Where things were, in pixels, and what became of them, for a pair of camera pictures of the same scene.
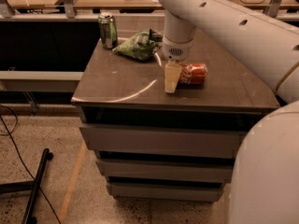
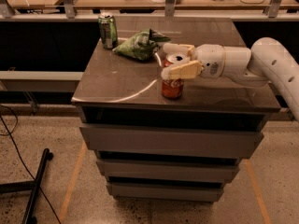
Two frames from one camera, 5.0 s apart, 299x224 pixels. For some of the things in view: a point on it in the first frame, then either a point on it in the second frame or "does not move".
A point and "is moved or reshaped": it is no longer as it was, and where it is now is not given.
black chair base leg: x=34 y=186 does not move
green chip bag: x=141 y=45 does not move
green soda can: x=108 y=31 does not move
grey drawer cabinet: x=151 y=145 does not move
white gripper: x=177 y=50 to x=209 y=60
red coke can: x=192 y=75 is moved or reshaped
